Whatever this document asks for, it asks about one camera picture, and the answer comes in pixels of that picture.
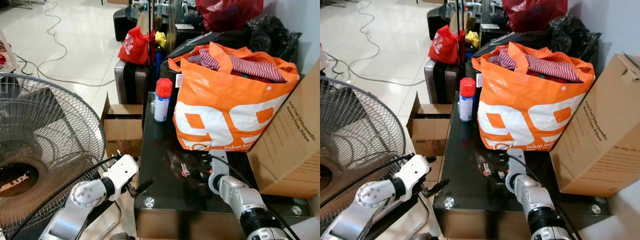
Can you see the blue bottle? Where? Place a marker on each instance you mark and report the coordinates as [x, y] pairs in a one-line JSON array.
[[159, 62]]

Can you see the small open cardboard box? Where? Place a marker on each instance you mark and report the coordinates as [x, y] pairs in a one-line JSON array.
[[430, 132], [122, 132]]

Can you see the spray can red cap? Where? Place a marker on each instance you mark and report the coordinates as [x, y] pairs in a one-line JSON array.
[[162, 105], [466, 105]]

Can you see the red plastic bag white print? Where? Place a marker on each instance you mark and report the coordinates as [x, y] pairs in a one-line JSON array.
[[135, 50], [442, 47]]

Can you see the black garbage bag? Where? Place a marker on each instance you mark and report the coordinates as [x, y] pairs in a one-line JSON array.
[[272, 37], [572, 37]]

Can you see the orange white shopping bag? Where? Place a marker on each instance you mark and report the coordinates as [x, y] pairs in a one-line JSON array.
[[225, 115], [525, 115]]

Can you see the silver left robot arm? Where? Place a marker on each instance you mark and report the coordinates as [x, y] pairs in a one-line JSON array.
[[372, 195], [82, 195]]

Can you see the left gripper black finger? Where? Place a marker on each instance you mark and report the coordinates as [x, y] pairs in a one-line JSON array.
[[441, 186], [145, 186]]

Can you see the dark red plastic bag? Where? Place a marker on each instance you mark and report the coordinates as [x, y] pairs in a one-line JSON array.
[[532, 15], [227, 15]]

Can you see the yellow cloth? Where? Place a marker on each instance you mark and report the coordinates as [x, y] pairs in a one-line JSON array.
[[472, 38], [160, 39]]

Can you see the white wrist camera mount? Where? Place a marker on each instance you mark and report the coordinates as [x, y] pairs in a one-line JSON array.
[[414, 172], [220, 162], [122, 170], [517, 162]]

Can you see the large brown cardboard box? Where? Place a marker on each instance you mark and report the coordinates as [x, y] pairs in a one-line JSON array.
[[290, 150], [600, 145]]

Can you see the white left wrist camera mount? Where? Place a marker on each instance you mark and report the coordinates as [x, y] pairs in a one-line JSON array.
[[122, 170], [414, 172]]

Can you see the brown suitcase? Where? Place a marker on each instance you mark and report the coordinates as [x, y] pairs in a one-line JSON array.
[[130, 82], [440, 80]]

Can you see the red striped cloth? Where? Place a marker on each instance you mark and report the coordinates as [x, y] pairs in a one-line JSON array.
[[550, 67], [255, 68]]

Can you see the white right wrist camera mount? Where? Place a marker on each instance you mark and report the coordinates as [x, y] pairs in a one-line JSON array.
[[220, 162], [517, 162]]

